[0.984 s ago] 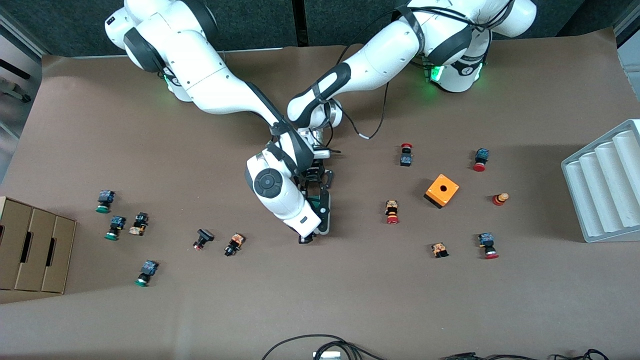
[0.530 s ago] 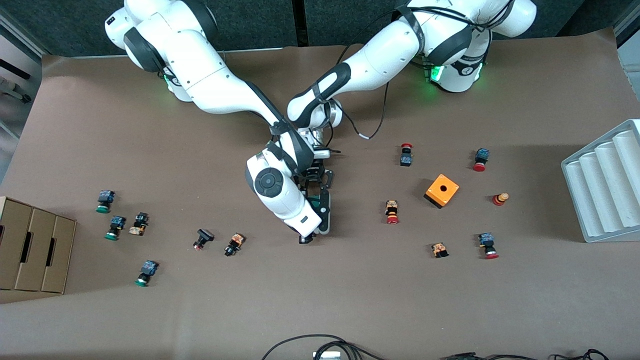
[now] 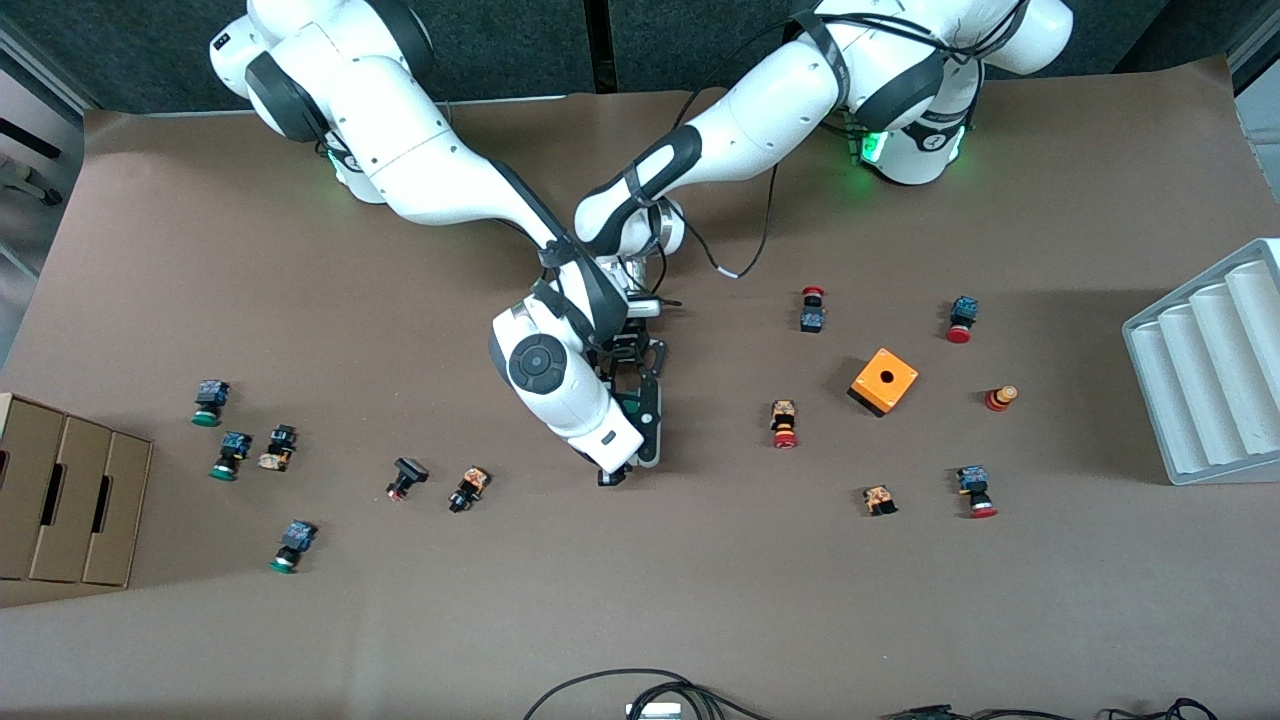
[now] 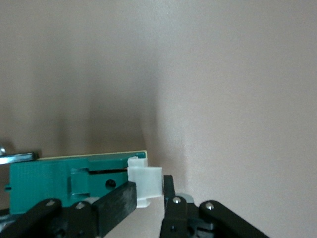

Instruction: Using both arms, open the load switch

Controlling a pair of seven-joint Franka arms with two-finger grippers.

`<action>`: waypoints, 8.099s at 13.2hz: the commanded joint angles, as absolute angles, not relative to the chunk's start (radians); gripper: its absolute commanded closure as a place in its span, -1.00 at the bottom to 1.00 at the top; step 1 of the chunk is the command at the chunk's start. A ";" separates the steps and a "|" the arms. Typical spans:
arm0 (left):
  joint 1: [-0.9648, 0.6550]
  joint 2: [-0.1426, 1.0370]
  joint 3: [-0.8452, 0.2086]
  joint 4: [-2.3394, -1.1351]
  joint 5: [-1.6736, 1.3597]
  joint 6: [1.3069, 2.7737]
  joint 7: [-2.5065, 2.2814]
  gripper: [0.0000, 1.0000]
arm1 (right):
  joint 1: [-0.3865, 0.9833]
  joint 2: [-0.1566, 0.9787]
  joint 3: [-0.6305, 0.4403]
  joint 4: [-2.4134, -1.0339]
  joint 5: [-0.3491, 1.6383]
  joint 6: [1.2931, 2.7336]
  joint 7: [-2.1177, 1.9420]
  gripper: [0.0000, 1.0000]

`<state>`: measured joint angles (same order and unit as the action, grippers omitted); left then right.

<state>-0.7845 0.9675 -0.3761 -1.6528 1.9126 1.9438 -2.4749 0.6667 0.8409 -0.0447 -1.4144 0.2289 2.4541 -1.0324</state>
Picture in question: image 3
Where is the black push button orange block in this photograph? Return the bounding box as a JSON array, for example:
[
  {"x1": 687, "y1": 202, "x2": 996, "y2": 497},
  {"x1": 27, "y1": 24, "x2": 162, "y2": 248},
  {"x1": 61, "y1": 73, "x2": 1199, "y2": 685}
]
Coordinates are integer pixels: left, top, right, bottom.
[{"x1": 447, "y1": 465, "x2": 490, "y2": 515}]

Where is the black square button red base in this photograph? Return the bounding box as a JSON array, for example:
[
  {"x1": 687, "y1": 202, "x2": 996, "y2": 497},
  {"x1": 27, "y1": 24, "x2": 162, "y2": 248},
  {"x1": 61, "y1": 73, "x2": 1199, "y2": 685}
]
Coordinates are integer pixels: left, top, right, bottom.
[{"x1": 385, "y1": 457, "x2": 430, "y2": 502}]

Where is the green push button blue block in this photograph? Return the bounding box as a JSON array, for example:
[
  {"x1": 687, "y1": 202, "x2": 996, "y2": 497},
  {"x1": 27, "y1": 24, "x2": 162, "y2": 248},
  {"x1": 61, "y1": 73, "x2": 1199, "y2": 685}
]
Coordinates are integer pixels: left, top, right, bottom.
[
  {"x1": 191, "y1": 379, "x2": 232, "y2": 428},
  {"x1": 208, "y1": 431, "x2": 253, "y2": 482},
  {"x1": 268, "y1": 519, "x2": 319, "y2": 575}
]

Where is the brown cardboard box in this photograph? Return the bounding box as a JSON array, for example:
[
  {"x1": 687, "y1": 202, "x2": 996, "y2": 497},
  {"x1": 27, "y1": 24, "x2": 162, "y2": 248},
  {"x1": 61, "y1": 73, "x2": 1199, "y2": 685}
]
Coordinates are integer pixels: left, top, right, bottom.
[{"x1": 0, "y1": 393, "x2": 153, "y2": 588}]

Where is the white ribbed plastic tray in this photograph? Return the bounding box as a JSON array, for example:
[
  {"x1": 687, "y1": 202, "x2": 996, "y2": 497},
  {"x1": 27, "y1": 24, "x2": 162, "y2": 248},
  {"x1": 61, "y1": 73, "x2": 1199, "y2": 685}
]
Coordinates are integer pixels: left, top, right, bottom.
[{"x1": 1122, "y1": 238, "x2": 1280, "y2": 486}]

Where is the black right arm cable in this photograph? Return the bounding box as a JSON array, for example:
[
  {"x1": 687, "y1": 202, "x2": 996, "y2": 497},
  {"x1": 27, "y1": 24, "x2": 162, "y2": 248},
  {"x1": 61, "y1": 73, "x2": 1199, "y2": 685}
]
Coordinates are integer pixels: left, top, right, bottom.
[{"x1": 490, "y1": 160, "x2": 606, "y2": 331}]

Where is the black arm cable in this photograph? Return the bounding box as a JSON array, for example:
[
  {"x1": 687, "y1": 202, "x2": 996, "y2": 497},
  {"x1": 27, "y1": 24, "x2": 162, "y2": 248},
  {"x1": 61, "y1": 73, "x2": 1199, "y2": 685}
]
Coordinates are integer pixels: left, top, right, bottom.
[
  {"x1": 680, "y1": 90, "x2": 783, "y2": 281},
  {"x1": 490, "y1": 160, "x2": 606, "y2": 331}
]

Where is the black looped cable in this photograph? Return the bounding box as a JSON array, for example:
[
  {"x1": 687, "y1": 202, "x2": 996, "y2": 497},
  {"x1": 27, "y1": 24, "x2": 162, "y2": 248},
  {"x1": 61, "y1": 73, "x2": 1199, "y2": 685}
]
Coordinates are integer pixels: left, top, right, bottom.
[{"x1": 522, "y1": 668, "x2": 776, "y2": 720}]

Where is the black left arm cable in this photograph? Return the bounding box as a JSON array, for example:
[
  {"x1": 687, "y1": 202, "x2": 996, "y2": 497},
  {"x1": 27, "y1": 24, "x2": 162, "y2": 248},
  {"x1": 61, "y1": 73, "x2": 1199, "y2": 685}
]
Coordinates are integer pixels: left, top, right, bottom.
[{"x1": 680, "y1": 90, "x2": 783, "y2": 281}]

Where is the orange button enclosure box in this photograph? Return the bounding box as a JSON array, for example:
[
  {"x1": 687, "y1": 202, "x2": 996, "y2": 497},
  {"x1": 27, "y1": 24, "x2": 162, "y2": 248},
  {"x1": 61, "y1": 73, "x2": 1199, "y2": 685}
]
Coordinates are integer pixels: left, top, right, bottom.
[{"x1": 847, "y1": 347, "x2": 920, "y2": 419}]

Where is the black divider post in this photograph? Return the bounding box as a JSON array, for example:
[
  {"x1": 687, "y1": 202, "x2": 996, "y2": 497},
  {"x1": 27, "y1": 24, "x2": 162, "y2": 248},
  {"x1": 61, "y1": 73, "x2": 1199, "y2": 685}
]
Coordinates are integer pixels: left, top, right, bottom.
[{"x1": 588, "y1": 0, "x2": 613, "y2": 94}]

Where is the black switch orange block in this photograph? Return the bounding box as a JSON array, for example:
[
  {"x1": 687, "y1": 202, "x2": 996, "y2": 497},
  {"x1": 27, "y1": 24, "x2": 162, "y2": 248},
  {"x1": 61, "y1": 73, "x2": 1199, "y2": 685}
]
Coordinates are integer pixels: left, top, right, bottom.
[{"x1": 257, "y1": 425, "x2": 299, "y2": 473}]

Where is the black cable bundle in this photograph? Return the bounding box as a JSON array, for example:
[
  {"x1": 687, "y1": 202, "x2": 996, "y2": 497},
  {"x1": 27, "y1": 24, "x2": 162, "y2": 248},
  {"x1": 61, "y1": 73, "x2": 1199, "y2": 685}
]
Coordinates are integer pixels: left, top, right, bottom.
[{"x1": 885, "y1": 697, "x2": 1221, "y2": 720}]

